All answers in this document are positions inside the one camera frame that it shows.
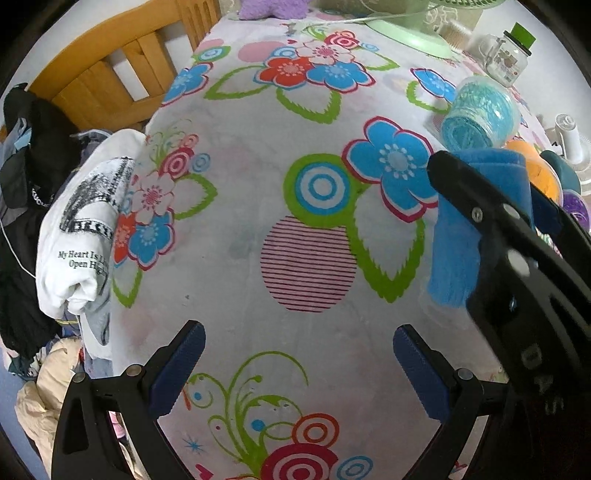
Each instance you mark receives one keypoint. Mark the black clothing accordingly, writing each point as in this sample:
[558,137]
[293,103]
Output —
[27,184]

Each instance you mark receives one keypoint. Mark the beige clothing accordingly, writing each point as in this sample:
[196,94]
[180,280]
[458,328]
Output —
[41,401]

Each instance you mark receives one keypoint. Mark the purple plush toy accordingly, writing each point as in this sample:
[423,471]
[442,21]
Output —
[272,8]

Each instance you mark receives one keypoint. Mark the floral tablecloth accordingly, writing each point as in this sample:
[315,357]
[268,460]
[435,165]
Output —
[286,184]

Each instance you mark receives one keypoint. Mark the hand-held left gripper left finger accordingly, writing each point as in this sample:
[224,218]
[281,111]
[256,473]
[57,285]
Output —
[179,367]

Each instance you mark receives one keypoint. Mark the cotton swab box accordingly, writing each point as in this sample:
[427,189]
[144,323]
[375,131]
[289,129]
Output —
[455,32]

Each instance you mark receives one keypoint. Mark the dark teal container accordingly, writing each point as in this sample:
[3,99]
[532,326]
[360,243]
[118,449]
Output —
[563,173]

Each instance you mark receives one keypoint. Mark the wooden chair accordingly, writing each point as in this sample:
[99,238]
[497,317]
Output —
[124,60]

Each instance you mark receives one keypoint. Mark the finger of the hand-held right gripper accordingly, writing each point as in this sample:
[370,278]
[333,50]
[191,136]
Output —
[480,217]
[547,210]

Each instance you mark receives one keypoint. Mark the white printed t-shirt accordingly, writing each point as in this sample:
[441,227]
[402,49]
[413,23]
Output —
[78,240]

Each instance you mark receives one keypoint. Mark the blue towel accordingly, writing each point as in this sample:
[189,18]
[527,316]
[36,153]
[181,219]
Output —
[466,249]

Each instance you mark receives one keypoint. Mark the purple round object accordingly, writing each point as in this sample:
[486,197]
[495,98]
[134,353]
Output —
[577,210]

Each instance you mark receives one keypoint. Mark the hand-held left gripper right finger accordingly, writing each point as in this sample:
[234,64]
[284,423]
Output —
[422,374]

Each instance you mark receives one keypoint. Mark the green fan base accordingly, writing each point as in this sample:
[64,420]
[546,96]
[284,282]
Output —
[406,23]

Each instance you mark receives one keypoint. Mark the glass jar with green lid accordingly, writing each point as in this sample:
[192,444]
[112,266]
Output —
[510,55]

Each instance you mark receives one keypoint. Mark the rolled teal towel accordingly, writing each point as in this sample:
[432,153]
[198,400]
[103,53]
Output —
[480,115]

